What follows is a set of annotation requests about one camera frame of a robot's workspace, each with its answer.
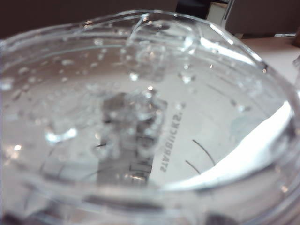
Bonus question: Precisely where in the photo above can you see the short clear Starbucks cup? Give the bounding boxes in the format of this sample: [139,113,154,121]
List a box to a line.
[0,9,300,225]

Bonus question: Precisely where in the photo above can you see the narrow brown desk divider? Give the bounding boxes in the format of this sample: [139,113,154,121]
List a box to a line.
[225,0,300,39]

